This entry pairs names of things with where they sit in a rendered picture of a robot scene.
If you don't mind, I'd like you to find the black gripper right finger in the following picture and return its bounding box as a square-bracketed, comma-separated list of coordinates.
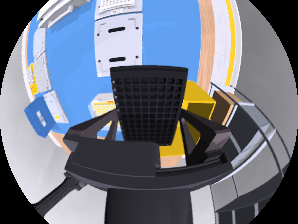
[179, 108, 231, 166]

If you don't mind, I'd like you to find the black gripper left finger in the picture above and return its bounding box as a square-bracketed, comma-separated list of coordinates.
[67, 108, 119, 140]

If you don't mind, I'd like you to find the blue bench mat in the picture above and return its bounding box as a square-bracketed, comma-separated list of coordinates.
[27, 0, 201, 135]

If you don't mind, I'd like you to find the yellow open box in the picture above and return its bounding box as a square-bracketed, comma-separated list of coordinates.
[159, 80, 216, 157]

